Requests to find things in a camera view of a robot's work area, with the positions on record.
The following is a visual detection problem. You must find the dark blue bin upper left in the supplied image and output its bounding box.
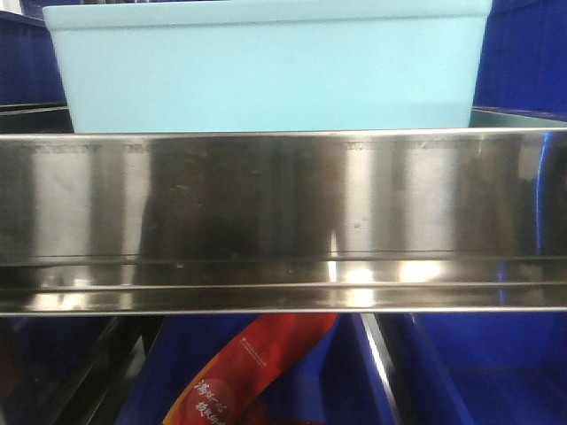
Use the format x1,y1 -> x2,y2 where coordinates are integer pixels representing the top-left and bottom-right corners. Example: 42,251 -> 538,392
1,11 -> 65,105

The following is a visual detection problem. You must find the dark blue bin lower centre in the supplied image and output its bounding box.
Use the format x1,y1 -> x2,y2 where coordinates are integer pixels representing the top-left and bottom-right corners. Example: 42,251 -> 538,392
117,313 -> 394,424

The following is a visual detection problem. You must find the red snack package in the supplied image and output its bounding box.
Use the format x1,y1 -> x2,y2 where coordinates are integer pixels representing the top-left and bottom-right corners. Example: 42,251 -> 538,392
162,313 -> 338,424

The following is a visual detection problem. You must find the dark blue bin lower right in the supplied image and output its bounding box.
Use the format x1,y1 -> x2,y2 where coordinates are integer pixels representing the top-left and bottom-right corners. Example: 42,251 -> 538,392
386,313 -> 566,424

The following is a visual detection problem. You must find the dark blue bin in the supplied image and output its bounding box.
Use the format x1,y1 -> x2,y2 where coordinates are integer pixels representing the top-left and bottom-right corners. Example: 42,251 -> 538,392
386,313 -> 566,424
1,317 -> 110,424
474,0 -> 566,114
117,313 -> 394,424
1,11 -> 65,105

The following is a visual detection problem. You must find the dark blue bin upper right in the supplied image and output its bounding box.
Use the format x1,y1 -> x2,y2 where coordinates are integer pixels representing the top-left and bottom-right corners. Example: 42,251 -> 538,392
474,0 -> 566,114

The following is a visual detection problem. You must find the dark blue bin lower left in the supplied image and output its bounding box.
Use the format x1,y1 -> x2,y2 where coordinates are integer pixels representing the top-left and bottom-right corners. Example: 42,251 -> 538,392
1,317 -> 110,424

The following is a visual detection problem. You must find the stainless steel shelf rail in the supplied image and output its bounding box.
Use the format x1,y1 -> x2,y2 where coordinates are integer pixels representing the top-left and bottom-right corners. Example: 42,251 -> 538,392
1,127 -> 566,316

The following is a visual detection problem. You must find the light blue plastic bin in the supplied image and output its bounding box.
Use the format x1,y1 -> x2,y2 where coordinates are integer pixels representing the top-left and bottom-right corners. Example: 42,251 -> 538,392
43,1 -> 492,133

